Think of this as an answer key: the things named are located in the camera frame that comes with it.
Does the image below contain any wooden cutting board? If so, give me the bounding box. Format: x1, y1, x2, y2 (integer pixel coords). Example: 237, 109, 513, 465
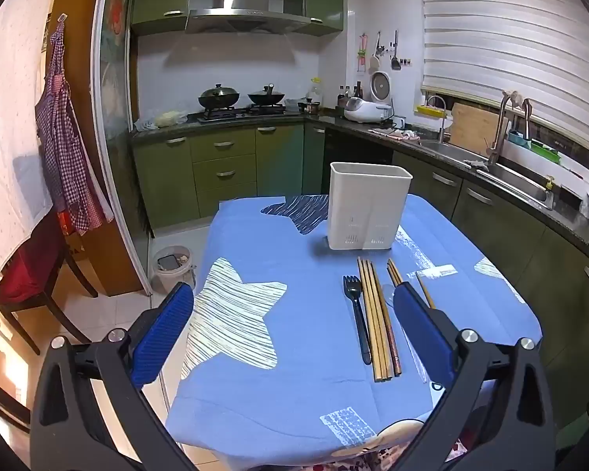
449, 102, 511, 158

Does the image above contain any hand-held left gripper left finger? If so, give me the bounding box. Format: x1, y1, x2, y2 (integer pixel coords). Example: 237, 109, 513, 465
29, 282, 197, 471

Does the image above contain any green dish tub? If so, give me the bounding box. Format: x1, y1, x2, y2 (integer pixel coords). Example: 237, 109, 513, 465
508, 130, 561, 164

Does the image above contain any white dotted cloth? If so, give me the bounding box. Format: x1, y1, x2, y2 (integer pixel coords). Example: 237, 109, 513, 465
0, 0, 67, 305

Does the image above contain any white rice cooker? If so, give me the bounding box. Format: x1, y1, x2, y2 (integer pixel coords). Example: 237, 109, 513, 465
344, 71, 394, 123

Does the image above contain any row of sauce bottles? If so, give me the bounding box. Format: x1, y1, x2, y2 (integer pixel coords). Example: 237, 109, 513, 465
338, 81, 365, 109

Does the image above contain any light bamboo chopstick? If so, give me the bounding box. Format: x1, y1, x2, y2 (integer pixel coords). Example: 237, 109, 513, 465
357, 257, 380, 383
416, 275, 436, 310
366, 259, 390, 381
362, 257, 384, 382
370, 260, 395, 380

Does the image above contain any black plastic fork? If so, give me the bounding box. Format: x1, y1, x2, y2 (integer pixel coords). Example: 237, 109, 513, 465
342, 275, 373, 366

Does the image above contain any small arched faucet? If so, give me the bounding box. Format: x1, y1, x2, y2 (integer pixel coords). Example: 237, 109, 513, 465
424, 95, 447, 144

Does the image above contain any white plastic utensil holder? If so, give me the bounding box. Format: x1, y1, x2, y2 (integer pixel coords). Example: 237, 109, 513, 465
329, 161, 413, 251

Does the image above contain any dark wooden chair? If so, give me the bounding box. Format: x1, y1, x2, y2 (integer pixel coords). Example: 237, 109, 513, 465
0, 368, 33, 435

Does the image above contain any tall steel kitchen faucet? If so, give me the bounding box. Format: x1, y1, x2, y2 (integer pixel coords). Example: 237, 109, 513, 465
486, 89, 535, 166

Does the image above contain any gas stove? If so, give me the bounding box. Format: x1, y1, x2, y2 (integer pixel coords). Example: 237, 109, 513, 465
196, 105, 302, 121

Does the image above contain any white window blind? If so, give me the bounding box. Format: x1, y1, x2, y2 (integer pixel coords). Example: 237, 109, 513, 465
419, 0, 589, 153

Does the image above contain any glass sliding door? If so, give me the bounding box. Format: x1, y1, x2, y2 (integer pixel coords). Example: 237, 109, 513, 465
94, 0, 152, 295

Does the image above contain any white trash bin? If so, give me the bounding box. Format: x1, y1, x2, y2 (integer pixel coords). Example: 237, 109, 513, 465
151, 245, 196, 295

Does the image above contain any floral cloth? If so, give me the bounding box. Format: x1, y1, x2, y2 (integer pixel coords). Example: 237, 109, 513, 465
319, 417, 477, 471

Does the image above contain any white hanging ladle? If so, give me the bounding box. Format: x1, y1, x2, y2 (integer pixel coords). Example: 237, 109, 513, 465
370, 32, 386, 72

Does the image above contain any steel range hood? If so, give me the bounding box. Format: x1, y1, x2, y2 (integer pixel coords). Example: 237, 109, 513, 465
184, 0, 311, 35

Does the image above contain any green base cabinet run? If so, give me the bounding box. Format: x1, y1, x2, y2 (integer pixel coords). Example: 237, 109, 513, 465
393, 150, 589, 403
132, 122, 326, 230

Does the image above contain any checkered apron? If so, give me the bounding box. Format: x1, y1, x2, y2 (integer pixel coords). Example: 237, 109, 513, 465
34, 22, 113, 236

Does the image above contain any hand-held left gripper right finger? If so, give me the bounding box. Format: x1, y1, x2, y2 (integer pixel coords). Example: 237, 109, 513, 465
393, 282, 558, 471

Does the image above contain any black wok with lid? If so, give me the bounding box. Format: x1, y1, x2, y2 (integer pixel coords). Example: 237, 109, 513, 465
198, 83, 240, 109
247, 84, 286, 106

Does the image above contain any wooden chair with red cushion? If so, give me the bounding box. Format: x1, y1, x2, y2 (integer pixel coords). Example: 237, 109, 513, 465
0, 211, 99, 354

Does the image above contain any blue star print tablecloth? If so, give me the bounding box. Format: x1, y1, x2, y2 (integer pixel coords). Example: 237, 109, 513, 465
166, 194, 545, 457

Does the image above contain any steel sink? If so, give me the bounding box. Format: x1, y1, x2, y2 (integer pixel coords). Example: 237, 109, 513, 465
422, 140, 555, 209

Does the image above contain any pink dishcloth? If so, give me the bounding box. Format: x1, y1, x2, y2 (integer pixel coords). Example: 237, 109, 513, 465
368, 128, 420, 144

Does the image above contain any clear plastic bag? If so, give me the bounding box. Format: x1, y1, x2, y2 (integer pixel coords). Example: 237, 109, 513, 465
154, 109, 188, 127

